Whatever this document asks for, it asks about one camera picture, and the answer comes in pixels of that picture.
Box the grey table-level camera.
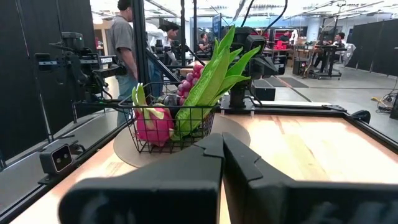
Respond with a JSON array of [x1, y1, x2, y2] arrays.
[[39, 142, 75, 175]]

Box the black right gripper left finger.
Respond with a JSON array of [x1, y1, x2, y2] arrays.
[[58, 133, 225, 224]]

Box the red grape bunch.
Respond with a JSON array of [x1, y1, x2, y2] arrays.
[[176, 63, 205, 106]]

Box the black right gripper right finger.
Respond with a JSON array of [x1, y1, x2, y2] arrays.
[[222, 132, 398, 224]]

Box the black standing desk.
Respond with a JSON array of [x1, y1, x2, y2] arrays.
[[313, 45, 346, 80]]

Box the black vertical rig post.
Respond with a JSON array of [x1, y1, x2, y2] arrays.
[[132, 0, 149, 94]]

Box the red box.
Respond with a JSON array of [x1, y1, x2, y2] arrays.
[[272, 39, 289, 50]]

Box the green leafy vegetable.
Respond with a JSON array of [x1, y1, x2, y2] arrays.
[[172, 25, 262, 141]]

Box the black wire basket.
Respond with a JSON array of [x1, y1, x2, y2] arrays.
[[118, 81, 217, 154]]

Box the round grey mat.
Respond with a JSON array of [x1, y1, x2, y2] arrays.
[[113, 114, 251, 169]]

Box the black floor mat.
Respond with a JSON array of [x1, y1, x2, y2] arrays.
[[273, 77, 310, 89]]

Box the black frame clamp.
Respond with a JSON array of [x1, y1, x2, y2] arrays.
[[351, 110, 371, 124]]

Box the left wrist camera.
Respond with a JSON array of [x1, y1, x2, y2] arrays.
[[245, 34, 268, 54]]

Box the pink dragon fruit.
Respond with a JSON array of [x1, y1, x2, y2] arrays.
[[131, 82, 175, 147]]

